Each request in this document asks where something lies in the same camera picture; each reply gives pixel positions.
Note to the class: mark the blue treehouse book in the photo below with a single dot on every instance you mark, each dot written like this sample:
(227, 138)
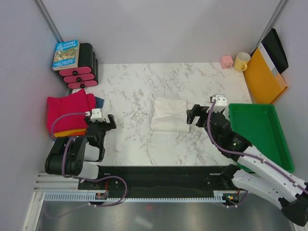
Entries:
(66, 55)

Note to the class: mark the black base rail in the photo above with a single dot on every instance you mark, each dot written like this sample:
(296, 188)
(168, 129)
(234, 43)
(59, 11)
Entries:
(165, 182)

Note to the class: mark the white slotted cable duct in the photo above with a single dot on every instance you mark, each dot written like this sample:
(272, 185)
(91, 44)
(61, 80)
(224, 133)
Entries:
(99, 198)

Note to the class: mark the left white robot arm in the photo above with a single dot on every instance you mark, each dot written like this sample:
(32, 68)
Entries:
(74, 157)

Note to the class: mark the orange folded t shirt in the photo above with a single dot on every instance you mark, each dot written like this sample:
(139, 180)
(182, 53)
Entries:
(73, 132)

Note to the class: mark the pink plug cube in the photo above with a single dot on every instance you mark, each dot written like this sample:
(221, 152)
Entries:
(226, 62)

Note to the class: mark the red folded t shirt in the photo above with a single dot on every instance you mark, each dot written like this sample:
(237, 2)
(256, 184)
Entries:
(78, 102)

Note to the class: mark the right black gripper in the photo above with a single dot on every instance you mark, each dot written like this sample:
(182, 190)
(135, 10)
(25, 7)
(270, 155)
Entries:
(197, 110)

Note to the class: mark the white t shirt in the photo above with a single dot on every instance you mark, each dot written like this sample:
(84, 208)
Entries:
(169, 115)

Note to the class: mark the green plastic tray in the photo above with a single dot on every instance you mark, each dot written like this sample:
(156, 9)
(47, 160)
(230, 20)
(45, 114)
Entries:
(259, 124)

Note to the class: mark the blue folded t shirt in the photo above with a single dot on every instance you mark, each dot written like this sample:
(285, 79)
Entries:
(99, 104)

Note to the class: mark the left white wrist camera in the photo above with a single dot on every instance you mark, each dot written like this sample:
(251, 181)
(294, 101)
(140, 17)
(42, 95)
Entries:
(96, 116)

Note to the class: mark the black pink drawer organizer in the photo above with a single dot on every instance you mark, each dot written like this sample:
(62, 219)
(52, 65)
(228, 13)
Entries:
(86, 73)

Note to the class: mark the yellow mug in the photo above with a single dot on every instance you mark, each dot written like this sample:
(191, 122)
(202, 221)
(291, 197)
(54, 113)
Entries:
(241, 61)

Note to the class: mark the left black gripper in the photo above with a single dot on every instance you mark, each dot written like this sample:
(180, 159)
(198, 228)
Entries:
(109, 125)

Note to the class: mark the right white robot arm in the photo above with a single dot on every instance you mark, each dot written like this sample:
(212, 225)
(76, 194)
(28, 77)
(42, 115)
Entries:
(272, 183)

